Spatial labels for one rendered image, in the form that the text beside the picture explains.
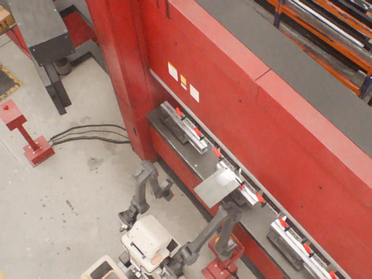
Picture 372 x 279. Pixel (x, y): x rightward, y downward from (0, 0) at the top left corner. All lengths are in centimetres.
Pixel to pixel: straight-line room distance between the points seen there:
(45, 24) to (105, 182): 196
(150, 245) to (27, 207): 202
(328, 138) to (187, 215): 243
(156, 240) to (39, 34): 136
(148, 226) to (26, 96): 273
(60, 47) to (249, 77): 125
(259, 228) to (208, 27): 156
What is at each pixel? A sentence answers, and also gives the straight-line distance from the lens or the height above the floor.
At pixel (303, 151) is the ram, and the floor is 209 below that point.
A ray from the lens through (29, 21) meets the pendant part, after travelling 287.
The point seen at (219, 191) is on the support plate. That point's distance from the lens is 314.
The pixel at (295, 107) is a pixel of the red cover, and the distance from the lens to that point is 195.
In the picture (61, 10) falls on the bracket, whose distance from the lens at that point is 323.
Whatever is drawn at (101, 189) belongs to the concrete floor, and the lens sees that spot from 432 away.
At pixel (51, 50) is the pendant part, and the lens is 281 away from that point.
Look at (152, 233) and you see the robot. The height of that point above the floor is 138.
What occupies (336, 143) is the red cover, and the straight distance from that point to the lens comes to 190.
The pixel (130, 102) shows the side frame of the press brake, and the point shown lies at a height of 116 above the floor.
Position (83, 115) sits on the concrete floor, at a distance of 473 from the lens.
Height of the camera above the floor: 393
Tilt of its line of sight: 62 degrees down
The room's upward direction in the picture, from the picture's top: 4 degrees counter-clockwise
